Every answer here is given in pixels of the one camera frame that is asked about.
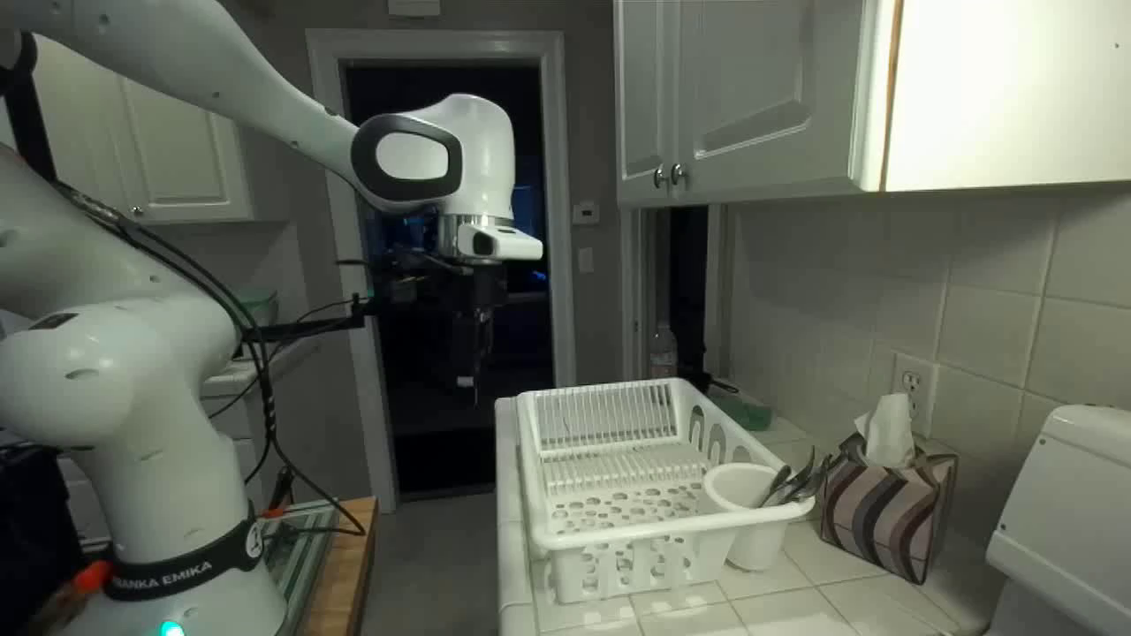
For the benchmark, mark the striped tissue box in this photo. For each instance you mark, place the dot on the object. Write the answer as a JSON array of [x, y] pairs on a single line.
[[884, 518]]

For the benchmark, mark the green sponge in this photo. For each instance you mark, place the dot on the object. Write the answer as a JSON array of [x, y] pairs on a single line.
[[745, 412]]

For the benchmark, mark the white thermostat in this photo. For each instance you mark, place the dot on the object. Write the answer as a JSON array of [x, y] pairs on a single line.
[[585, 212]]

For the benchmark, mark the orange clamp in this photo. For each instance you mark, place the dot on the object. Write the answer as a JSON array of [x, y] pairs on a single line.
[[89, 579]]

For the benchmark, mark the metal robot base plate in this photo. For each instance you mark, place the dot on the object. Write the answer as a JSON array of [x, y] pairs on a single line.
[[301, 551]]

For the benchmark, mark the wooden table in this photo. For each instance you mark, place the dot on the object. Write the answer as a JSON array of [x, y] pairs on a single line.
[[354, 578]]

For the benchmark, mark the white countertop appliance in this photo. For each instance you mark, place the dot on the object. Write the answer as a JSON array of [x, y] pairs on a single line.
[[1061, 518]]

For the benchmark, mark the white wall outlet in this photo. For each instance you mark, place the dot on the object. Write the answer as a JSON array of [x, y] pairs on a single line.
[[913, 391]]

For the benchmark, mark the white light switch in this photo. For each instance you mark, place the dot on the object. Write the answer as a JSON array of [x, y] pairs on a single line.
[[585, 259]]

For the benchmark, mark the white plastic dish rack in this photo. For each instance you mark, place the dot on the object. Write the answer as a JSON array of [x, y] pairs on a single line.
[[613, 495]]

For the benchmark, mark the white utensil cup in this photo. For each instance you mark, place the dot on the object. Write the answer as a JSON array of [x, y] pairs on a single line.
[[753, 531]]

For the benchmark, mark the clear plastic bottle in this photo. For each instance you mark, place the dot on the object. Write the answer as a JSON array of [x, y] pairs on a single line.
[[662, 355]]

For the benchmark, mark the white tissue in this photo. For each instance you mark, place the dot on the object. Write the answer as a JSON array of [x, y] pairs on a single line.
[[889, 427]]

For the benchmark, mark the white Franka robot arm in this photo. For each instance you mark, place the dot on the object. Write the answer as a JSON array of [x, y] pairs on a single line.
[[119, 375]]

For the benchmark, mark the white background cabinet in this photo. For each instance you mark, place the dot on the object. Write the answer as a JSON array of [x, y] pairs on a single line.
[[164, 153]]

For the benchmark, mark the silver cabinet knob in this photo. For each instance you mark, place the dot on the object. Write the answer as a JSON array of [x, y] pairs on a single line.
[[679, 173], [658, 179]]

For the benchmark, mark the white door frame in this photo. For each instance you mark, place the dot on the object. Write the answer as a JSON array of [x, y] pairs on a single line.
[[562, 235]]

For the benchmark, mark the metal utensil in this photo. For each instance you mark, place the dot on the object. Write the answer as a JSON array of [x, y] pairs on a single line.
[[775, 485], [808, 477]]

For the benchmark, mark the white upper kitchen cabinet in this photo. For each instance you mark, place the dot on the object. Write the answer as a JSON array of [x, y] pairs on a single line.
[[753, 94]]

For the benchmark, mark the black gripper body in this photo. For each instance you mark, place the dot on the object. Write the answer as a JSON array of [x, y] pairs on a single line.
[[473, 293]]

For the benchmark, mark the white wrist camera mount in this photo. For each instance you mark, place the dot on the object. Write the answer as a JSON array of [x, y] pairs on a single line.
[[502, 246]]

